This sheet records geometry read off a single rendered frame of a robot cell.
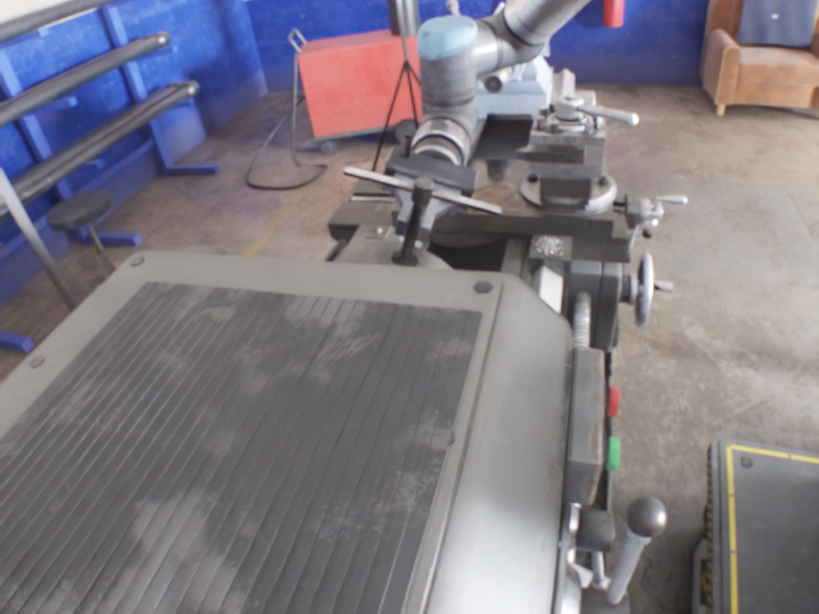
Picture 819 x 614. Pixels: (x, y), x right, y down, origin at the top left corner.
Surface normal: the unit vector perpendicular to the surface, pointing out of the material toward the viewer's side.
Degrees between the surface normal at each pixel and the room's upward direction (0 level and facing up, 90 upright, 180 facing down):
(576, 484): 90
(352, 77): 90
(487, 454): 38
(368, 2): 90
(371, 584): 0
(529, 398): 45
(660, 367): 0
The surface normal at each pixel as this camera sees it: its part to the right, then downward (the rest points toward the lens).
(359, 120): 0.08, 0.60
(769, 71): -0.26, 0.62
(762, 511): -0.12, -0.78
